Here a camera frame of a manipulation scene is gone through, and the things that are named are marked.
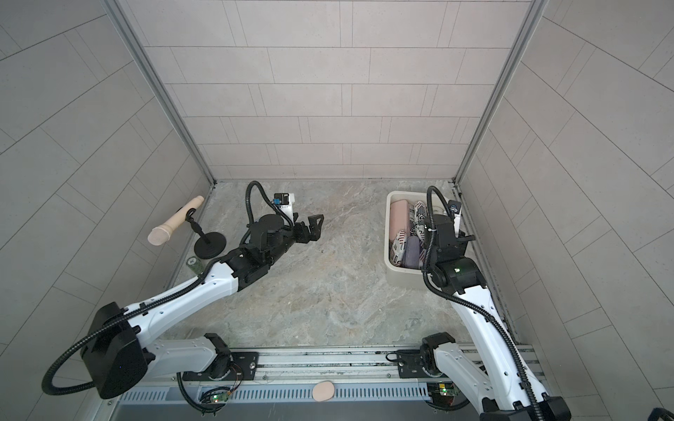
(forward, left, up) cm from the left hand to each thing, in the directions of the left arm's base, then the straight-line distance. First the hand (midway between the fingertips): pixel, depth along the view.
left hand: (317, 214), depth 76 cm
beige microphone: (-8, +42, 0) cm, 43 cm away
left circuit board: (-42, +22, -20) cm, 52 cm away
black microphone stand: (+2, +41, -22) cm, 47 cm away
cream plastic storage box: (-14, -24, -12) cm, 30 cm away
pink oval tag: (-41, -3, -22) cm, 46 cm away
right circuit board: (-40, -35, -23) cm, 58 cm away
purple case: (-8, -29, -9) cm, 31 cm away
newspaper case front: (+3, -32, -8) cm, 33 cm away
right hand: (-4, -37, 0) cm, 37 cm away
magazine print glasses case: (-8, -24, -6) cm, 26 cm away
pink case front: (+5, -26, -7) cm, 28 cm away
